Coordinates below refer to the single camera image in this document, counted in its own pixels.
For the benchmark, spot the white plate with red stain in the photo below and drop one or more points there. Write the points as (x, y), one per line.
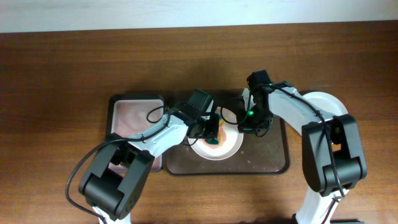
(227, 143)

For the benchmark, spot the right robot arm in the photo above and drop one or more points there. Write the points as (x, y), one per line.
(333, 160)

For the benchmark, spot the small pink rinse tray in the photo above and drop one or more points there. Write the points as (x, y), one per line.
(131, 114)

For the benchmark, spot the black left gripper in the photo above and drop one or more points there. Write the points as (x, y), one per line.
(212, 123)

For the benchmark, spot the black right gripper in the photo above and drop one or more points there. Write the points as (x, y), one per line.
(245, 127)

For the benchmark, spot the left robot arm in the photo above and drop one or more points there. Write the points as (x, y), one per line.
(115, 178)

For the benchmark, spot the pale green plate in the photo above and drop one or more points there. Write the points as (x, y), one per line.
(326, 102)

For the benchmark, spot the large dark brown tray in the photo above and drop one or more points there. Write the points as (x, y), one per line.
(268, 155)

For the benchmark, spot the green and yellow sponge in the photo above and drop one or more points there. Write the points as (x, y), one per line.
(221, 136)

